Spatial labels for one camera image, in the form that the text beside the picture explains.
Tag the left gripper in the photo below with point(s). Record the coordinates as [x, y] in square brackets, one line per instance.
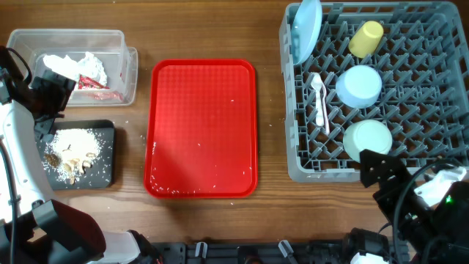
[59, 89]

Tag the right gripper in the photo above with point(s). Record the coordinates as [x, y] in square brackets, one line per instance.
[393, 168]

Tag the green saucer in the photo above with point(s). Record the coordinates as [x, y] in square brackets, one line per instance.
[367, 135]

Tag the red snack wrapper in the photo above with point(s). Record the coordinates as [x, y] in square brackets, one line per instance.
[88, 82]

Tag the white napkin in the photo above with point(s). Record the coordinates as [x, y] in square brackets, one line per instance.
[90, 66]

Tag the food scraps and rice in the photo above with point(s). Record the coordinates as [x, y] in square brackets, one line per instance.
[71, 155]

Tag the white plastic fork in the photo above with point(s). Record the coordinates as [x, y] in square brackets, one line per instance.
[324, 110]

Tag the light blue bowl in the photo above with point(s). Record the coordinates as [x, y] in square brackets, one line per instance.
[359, 87]

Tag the white plastic spoon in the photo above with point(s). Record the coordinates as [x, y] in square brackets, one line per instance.
[316, 84]

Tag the yellow plastic cup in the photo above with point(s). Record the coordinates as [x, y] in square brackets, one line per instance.
[366, 39]

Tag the light blue plate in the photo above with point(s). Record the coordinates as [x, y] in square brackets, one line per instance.
[306, 30]

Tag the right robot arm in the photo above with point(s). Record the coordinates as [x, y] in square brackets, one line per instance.
[438, 250]

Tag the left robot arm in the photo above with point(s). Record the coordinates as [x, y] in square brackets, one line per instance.
[36, 228]

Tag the clear plastic waste bin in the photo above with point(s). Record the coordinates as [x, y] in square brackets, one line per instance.
[104, 46]

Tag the black food waste tray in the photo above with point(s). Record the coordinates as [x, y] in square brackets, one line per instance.
[96, 181]

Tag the grey dishwasher rack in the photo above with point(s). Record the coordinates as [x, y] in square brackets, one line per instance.
[422, 60]

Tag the red serving tray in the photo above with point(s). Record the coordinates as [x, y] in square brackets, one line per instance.
[202, 130]

